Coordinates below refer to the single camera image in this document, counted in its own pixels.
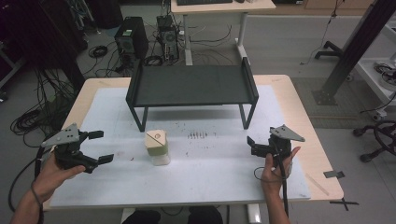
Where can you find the person's knee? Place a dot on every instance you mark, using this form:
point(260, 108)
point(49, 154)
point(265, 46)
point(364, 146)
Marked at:
point(205, 215)
point(141, 217)

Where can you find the black metal shelf rack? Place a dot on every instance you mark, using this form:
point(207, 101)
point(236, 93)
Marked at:
point(193, 87)

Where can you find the white table mat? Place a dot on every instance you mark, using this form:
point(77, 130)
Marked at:
point(202, 180)

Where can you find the person's left knee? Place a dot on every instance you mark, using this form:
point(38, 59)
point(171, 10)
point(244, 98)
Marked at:
point(141, 217)

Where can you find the grey tape piece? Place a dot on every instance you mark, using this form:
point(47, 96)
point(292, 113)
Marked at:
point(334, 174)

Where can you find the person's right knee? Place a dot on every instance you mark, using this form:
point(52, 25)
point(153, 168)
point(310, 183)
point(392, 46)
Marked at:
point(205, 215)

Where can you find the white table leg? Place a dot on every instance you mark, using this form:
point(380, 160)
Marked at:
point(253, 214)

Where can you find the black keyboard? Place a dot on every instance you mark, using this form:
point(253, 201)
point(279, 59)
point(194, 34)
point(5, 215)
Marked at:
point(204, 2)

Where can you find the beige and green bottle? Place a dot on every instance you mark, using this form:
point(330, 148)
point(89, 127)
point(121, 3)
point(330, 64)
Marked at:
point(157, 146)

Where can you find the black computer tower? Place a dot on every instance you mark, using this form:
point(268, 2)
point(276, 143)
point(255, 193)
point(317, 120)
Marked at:
point(132, 37)

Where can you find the white desk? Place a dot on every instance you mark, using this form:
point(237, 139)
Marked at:
point(218, 7)

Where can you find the person's right hand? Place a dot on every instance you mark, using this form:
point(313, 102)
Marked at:
point(272, 180)

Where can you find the person's left hand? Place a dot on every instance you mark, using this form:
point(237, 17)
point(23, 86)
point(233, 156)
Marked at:
point(51, 179)

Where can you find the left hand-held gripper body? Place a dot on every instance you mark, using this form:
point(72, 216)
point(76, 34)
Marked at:
point(70, 154)

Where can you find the black metal post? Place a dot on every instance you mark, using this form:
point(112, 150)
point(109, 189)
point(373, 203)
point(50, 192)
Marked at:
point(355, 49)

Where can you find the white shelf cart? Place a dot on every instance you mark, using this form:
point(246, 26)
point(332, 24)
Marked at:
point(376, 77)

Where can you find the black office chair base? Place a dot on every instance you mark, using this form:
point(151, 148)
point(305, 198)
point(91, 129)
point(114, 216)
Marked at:
point(378, 140)

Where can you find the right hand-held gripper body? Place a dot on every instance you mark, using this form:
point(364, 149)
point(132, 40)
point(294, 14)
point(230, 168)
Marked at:
point(281, 146)

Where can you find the black stand foot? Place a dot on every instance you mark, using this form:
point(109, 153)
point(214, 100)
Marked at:
point(330, 49)

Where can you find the open computer tower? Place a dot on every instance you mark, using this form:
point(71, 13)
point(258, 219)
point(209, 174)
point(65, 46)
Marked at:
point(168, 39)

